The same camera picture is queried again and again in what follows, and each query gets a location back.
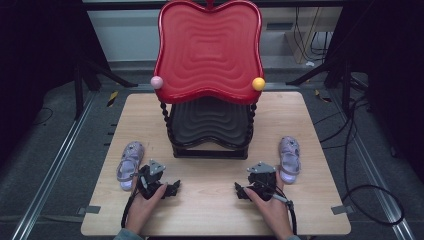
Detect red and black two-tier rack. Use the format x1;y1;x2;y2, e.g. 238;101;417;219
150;0;267;160

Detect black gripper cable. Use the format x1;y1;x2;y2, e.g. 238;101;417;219
120;190;138;230
271;192;299;236

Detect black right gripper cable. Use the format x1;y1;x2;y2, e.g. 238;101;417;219
271;192;299;236

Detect grey tape piece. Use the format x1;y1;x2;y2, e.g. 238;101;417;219
330;204;355;216
76;205;102;216

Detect person's right hand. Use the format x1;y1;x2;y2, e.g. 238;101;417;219
242;170;295;239

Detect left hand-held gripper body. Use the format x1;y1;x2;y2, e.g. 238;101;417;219
135;159;168;201

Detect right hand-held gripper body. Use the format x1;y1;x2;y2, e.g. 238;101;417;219
246;161;278;202

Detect person's left hand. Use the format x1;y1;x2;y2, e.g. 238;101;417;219
124;175;169;234

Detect black hanging cables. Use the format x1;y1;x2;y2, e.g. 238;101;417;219
293;6;336;64

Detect yellow and black tape strip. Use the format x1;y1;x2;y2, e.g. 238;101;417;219
314;88;333;104
106;90;120;108

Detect black looped floor cable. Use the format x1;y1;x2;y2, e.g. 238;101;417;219
313;94;406;227

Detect aluminium floor rail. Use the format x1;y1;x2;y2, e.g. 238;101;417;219
10;90;98;240
327;89;417;240

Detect black metal stand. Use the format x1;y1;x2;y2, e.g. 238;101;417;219
73;49;139;121
285;56;369;116

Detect lilac child sandal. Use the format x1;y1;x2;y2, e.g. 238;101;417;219
115;140;146;192
278;135;302;185

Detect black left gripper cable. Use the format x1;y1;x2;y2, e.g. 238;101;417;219
120;190;138;230

